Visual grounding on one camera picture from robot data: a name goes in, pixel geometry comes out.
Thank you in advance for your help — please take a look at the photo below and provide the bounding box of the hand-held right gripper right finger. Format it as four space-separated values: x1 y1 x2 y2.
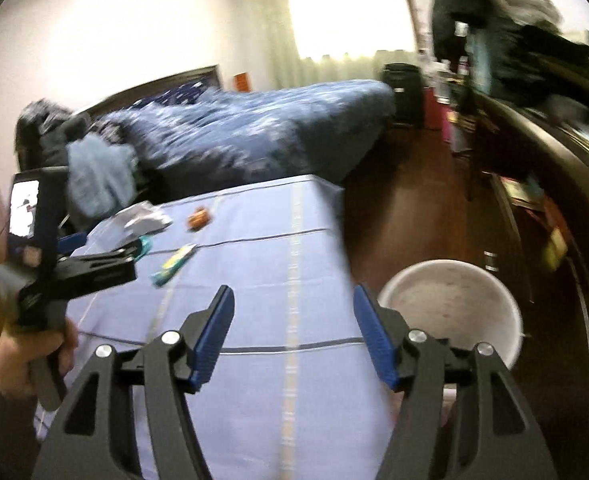
352 284 560 480

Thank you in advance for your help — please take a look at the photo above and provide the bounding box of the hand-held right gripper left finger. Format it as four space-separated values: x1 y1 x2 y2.
31 284 236 480

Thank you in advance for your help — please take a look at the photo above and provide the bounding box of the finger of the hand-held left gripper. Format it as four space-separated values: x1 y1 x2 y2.
57 232 88 256
56 246 142 303

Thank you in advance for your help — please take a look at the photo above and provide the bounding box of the white wrapper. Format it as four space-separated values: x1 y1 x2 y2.
109 202 174 243

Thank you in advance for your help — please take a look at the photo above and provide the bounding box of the green yellow wrapper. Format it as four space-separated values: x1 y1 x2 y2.
152 243 198 287

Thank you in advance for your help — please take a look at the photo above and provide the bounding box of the white waste bin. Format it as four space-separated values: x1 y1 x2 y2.
377 259 524 428

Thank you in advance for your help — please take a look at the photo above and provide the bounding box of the small orange wrapper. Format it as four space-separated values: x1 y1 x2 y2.
188 208 213 231

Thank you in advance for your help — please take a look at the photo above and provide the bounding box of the person's left hand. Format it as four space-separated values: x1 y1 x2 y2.
0 317 78 403

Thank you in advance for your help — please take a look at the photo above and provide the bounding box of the light blue fleece robe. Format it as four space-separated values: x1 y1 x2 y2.
67 137 138 231

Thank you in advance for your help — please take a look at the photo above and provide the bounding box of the blue checked tablecloth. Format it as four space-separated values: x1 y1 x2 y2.
32 174 405 480

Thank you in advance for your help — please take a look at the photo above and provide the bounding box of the dark grey puffer jacket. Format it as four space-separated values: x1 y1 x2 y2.
42 115 92 166

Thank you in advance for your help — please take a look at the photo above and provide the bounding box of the purple grey patterned garment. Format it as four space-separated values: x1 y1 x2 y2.
15 100 75 168

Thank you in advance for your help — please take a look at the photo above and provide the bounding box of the navy star pillow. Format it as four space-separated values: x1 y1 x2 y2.
139 77 220 106

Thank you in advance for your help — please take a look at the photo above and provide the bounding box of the dark wooden bed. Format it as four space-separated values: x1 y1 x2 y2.
82 65 397 201

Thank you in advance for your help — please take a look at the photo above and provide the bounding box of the dark wooden sideboard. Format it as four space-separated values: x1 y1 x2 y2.
454 90 589 461

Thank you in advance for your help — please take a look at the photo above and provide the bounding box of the stack of books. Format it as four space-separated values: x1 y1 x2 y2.
499 175 545 206

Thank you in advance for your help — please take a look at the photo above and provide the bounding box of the blue patterned duvet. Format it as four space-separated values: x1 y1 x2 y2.
92 79 397 201

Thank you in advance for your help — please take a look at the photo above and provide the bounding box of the pink container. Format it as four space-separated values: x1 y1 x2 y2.
441 105 457 151

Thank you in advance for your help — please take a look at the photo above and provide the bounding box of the red bin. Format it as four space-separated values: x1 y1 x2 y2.
423 87 440 128

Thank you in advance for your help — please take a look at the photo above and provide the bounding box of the black suitcase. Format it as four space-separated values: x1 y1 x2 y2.
381 62 425 128

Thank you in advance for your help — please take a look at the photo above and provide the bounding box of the pale green curtain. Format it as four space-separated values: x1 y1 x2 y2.
244 0 420 91

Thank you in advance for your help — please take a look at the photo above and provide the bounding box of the pile of dark folded clothes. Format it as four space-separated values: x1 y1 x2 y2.
489 20 589 116

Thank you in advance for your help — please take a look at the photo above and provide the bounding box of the black long coat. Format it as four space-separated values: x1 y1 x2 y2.
431 0 495 56

